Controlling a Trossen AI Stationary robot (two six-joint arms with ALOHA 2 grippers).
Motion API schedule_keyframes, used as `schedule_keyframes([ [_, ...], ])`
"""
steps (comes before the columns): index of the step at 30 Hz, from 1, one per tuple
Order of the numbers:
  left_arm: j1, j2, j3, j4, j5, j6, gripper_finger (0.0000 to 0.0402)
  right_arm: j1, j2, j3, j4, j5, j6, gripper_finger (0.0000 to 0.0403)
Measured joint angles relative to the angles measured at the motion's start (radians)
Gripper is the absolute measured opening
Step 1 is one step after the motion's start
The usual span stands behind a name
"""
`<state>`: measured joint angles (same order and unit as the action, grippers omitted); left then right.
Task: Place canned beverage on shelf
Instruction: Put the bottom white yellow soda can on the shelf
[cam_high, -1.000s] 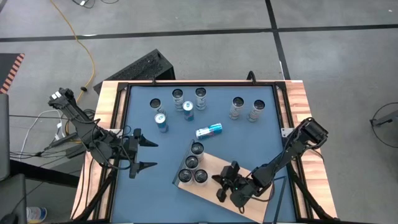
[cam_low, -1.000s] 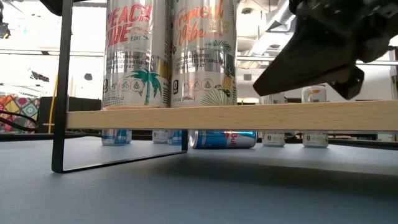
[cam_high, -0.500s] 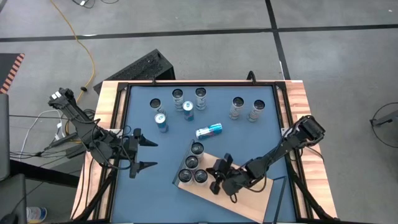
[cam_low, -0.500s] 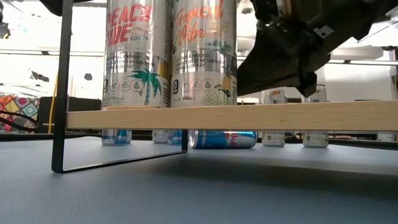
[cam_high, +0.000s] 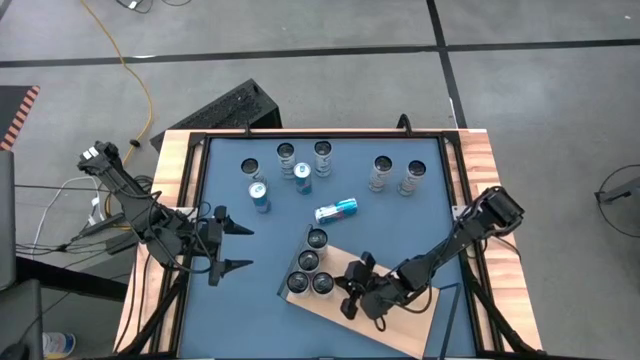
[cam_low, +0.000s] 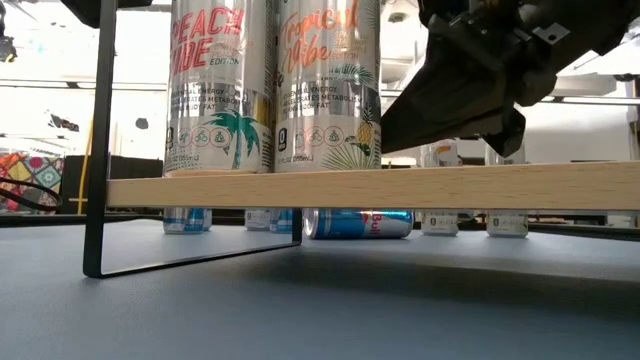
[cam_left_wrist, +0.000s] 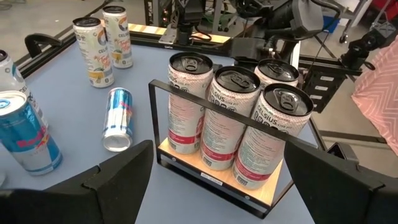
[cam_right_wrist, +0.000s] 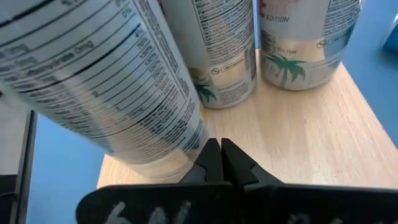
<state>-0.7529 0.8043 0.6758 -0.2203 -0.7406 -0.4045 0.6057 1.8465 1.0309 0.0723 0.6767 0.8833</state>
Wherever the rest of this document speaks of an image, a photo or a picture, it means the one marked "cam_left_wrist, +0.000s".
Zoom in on black articulated mount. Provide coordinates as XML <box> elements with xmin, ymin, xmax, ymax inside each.
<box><xmin>340</xmin><ymin>21</ymin><xmax>398</xmax><ymax>72</ymax></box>

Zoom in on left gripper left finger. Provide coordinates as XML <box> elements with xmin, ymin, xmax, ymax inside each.
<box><xmin>46</xmin><ymin>139</ymin><xmax>155</xmax><ymax>224</ymax></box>

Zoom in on white Celsius Arctic Vibe can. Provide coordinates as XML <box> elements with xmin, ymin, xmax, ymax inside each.
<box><xmin>0</xmin><ymin>49</ymin><xmax>49</xmax><ymax>128</ymax></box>

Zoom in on person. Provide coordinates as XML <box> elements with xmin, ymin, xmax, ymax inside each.
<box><xmin>351</xmin><ymin>35</ymin><xmax>398</xmax><ymax>156</ymax></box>

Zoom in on black table handle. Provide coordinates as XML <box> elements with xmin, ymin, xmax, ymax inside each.
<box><xmin>24</xmin><ymin>32</ymin><xmax>63</xmax><ymax>59</ymax></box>

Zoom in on blue bin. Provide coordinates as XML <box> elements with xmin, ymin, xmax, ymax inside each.
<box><xmin>322</xmin><ymin>15</ymin><xmax>340</xmax><ymax>34</ymax></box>

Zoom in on black table frame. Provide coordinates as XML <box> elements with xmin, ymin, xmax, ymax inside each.
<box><xmin>14</xmin><ymin>18</ymin><xmax>388</xmax><ymax>150</ymax></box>

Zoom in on blue grey table mat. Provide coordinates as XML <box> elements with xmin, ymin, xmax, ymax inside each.
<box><xmin>0</xmin><ymin>40</ymin><xmax>318</xmax><ymax>224</ymax></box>

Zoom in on white Celsius Tropical Vibe can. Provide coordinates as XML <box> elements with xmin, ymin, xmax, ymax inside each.
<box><xmin>102</xmin><ymin>5</ymin><xmax>134</xmax><ymax>70</ymax></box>
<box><xmin>72</xmin><ymin>17</ymin><xmax>115</xmax><ymax>89</ymax></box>

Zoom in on blue Red Bull can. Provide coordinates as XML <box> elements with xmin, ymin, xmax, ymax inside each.
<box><xmin>0</xmin><ymin>90</ymin><xmax>63</xmax><ymax>177</ymax></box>
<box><xmin>101</xmin><ymin>87</ymin><xmax>135</xmax><ymax>153</ymax></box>

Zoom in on black control box white labels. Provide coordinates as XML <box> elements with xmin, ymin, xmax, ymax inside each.
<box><xmin>302</xmin><ymin>67</ymin><xmax>346</xmax><ymax>113</ymax></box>

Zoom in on white Celsius Peach Vibe can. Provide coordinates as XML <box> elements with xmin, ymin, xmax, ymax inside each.
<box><xmin>167</xmin><ymin>51</ymin><xmax>215</xmax><ymax>156</ymax></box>
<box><xmin>253</xmin><ymin>58</ymin><xmax>300</xmax><ymax>88</ymax></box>
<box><xmin>231</xmin><ymin>82</ymin><xmax>315</xmax><ymax>190</ymax></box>
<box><xmin>200</xmin><ymin>65</ymin><xmax>262</xmax><ymax>171</ymax></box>

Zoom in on silver mounting bracket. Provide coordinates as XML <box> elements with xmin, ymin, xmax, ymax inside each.
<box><xmin>159</xmin><ymin>24</ymin><xmax>178</xmax><ymax>45</ymax></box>

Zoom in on wooden shelf black metal frame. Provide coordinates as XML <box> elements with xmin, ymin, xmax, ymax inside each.
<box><xmin>147</xmin><ymin>63</ymin><xmax>327</xmax><ymax>220</ymax></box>

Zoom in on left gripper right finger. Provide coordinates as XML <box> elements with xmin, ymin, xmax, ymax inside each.
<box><xmin>284</xmin><ymin>139</ymin><xmax>385</xmax><ymax>224</ymax></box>

